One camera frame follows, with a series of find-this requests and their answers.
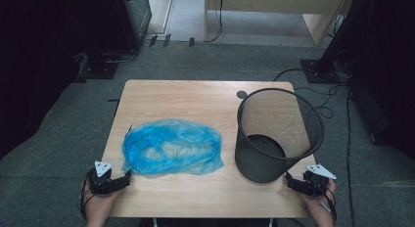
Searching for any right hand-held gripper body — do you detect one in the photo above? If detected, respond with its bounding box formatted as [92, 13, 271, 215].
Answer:
[301, 163, 338, 199]

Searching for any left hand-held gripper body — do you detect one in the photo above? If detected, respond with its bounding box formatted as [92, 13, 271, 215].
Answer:
[87, 159, 116, 196]

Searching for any black mesh wastebasket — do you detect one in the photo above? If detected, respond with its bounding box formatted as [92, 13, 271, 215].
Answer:
[234, 87, 326, 184]

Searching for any blue plastic bag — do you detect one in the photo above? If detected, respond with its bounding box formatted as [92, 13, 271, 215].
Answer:
[120, 117, 225, 178]

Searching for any person's right hand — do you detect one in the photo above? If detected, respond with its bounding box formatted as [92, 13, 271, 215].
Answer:
[298, 179, 338, 219]

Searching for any person's left hand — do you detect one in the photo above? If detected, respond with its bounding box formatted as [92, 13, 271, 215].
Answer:
[80, 180, 123, 221]

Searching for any dark curtain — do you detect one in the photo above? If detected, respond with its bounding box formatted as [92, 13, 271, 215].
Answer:
[0, 0, 86, 160]
[350, 0, 415, 160]

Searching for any dark glass-front cabinet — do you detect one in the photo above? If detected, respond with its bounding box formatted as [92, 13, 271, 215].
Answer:
[114, 0, 153, 53]

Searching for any light wooden furniture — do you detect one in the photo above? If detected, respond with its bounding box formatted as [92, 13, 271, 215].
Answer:
[204, 0, 356, 46]

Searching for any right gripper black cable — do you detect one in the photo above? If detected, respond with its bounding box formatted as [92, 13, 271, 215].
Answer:
[316, 180, 338, 221]

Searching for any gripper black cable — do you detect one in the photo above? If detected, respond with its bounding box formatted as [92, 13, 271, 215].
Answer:
[316, 180, 338, 221]
[78, 167, 96, 220]

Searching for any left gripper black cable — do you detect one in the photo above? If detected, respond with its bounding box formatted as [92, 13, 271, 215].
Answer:
[78, 167, 96, 220]

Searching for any long black floor cable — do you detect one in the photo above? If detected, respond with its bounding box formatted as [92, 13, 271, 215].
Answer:
[345, 89, 357, 227]

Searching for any black looped floor cable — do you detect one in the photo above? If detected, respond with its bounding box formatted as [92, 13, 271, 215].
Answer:
[293, 83, 351, 120]

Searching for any black arched floor cable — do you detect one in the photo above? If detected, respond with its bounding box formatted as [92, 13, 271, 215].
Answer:
[272, 68, 331, 83]

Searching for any black stand base plate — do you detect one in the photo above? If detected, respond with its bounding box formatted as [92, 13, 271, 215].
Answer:
[77, 51, 119, 80]
[300, 59, 345, 85]

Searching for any grey cable by stand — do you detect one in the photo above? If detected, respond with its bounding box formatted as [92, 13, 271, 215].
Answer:
[103, 48, 142, 65]

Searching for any black slanted stand post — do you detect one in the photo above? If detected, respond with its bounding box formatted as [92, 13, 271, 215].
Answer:
[317, 0, 373, 74]

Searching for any black hanging cable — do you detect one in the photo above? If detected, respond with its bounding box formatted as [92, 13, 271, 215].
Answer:
[208, 0, 225, 44]

